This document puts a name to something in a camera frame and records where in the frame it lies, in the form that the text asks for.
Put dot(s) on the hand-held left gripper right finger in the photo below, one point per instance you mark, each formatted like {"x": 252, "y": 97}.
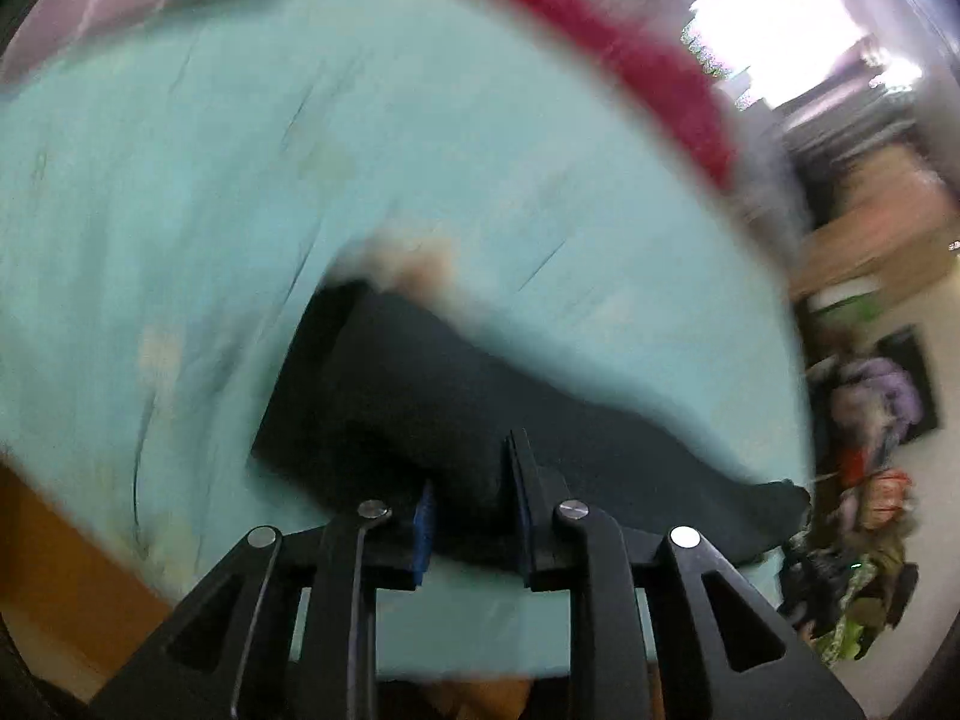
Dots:
{"x": 520, "y": 510}

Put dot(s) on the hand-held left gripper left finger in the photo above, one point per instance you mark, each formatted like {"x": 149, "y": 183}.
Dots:
{"x": 424, "y": 534}

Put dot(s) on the black pants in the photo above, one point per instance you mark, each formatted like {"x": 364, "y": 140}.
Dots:
{"x": 420, "y": 405}

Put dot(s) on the pile of colourful clothes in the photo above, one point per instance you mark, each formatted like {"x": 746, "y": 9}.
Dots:
{"x": 870, "y": 465}

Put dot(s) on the green and white box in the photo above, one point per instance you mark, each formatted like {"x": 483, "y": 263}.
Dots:
{"x": 844, "y": 300}

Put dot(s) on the teal floral bedsheet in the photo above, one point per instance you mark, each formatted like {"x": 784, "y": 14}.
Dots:
{"x": 225, "y": 202}

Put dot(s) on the black flat panel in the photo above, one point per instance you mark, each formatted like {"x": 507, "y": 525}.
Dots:
{"x": 911, "y": 367}

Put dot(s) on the wooden board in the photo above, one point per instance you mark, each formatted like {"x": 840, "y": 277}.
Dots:
{"x": 877, "y": 210}

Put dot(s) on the red blanket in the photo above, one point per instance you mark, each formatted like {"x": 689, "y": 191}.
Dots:
{"x": 622, "y": 52}

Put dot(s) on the bright window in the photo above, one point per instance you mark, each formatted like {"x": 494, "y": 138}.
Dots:
{"x": 772, "y": 22}

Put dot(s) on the wooden bed frame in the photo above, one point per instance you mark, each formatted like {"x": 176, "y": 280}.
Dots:
{"x": 60, "y": 577}

